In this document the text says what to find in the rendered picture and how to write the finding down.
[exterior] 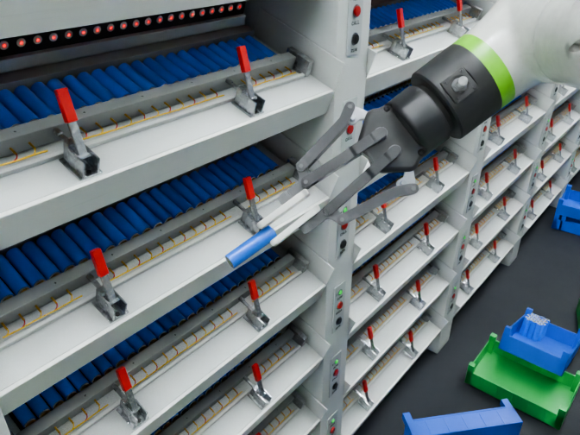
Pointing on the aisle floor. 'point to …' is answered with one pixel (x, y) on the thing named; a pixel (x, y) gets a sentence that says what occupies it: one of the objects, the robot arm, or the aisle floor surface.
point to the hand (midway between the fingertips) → (290, 217)
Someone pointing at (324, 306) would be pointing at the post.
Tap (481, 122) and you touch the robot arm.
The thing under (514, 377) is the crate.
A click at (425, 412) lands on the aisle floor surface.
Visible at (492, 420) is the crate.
